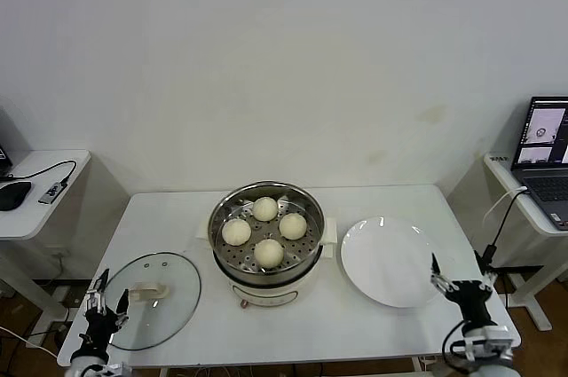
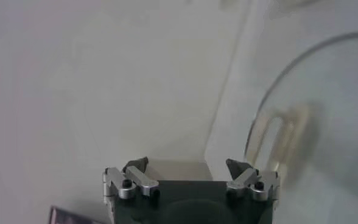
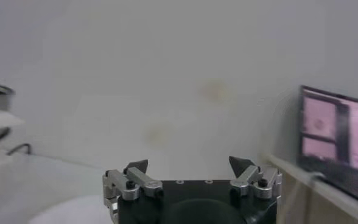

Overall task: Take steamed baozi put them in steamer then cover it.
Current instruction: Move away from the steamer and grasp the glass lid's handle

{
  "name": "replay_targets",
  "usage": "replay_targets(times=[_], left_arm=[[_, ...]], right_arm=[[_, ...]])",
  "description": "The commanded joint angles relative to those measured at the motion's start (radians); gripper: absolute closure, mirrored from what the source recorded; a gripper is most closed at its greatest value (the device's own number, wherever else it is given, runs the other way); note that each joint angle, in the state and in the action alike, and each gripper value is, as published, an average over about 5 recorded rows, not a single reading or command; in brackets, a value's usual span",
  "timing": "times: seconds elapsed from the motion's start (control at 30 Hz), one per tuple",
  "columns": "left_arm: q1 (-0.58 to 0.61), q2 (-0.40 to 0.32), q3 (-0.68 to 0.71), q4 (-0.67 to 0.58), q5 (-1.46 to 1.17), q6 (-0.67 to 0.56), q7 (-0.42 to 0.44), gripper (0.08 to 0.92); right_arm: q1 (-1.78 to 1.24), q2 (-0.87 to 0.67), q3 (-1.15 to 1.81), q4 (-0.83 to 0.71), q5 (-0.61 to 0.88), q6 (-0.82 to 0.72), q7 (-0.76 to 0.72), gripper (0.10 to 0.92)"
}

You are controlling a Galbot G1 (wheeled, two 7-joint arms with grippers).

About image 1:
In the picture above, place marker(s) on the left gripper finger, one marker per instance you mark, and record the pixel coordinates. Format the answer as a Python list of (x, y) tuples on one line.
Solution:
[(122, 306), (95, 297)]

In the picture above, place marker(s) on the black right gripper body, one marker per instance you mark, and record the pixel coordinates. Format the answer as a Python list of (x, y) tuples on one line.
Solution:
[(469, 299)]

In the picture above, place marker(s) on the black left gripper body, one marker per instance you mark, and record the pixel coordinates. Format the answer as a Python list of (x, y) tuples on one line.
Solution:
[(100, 328)]

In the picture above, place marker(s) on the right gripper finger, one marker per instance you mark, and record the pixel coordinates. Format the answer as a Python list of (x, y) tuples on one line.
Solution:
[(487, 278), (439, 277)]

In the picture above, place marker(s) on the round glass pot lid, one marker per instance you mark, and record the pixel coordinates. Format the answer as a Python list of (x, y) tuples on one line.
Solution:
[(177, 306)]

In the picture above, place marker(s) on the white steamed baozi bun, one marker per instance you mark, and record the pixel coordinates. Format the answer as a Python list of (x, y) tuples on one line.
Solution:
[(293, 226), (265, 208), (268, 253), (236, 231)]

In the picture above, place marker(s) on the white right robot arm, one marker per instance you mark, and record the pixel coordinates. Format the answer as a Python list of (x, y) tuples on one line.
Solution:
[(488, 368)]

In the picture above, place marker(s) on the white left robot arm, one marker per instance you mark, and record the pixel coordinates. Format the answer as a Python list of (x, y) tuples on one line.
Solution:
[(86, 361)]

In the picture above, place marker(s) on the stainless steel steamer basket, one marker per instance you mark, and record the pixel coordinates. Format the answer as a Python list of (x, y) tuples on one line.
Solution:
[(306, 257)]

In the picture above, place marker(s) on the white floor power strip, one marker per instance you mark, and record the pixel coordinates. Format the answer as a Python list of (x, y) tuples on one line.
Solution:
[(66, 296)]

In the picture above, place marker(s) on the large white plate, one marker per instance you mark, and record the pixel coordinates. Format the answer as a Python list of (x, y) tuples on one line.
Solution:
[(386, 261)]

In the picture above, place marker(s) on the white side desk with label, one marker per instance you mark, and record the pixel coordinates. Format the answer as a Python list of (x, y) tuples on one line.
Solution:
[(539, 217)]

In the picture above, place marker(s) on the white side desk with mouse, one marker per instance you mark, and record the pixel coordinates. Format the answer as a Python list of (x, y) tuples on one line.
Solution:
[(44, 217)]

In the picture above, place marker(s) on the grey usb hub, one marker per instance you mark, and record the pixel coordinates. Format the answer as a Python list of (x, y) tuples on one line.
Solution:
[(51, 193)]

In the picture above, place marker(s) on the black computer mouse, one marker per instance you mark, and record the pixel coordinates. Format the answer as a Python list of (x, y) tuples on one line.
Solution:
[(14, 194)]

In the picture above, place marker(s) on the white electric cooking pot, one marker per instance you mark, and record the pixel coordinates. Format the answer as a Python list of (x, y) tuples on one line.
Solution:
[(284, 290)]

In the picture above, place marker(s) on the grey open laptop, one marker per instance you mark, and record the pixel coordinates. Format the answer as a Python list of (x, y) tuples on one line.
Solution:
[(546, 128)]

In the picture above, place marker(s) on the black open laptop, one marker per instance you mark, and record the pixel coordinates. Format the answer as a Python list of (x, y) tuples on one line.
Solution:
[(3, 155)]

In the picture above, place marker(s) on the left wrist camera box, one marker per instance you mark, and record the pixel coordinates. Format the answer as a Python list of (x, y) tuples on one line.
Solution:
[(116, 369)]

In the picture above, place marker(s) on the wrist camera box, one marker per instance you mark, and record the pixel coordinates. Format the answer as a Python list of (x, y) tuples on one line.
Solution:
[(116, 369), (486, 343)]

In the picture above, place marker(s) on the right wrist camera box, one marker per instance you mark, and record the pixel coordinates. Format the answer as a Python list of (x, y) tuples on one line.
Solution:
[(486, 343)]

